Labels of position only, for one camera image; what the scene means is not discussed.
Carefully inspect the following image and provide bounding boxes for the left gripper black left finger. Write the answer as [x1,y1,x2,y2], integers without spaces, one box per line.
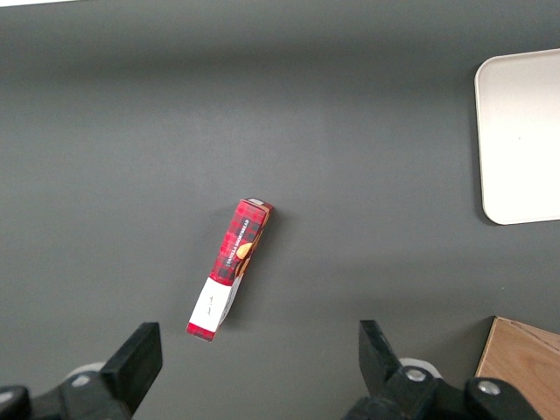
[0,322,165,420]

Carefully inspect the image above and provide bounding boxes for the red plaid cookie box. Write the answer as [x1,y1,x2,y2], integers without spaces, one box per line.
[185,197,275,344]

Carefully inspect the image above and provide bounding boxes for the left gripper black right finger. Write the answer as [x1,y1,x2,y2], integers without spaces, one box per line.
[345,319,542,420]

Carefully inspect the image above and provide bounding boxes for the oak wooden drawer cabinet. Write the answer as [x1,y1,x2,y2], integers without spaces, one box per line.
[475,315,560,420]

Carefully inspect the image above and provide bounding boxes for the beige rectangular tray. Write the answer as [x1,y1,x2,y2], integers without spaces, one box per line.
[473,47,560,227]

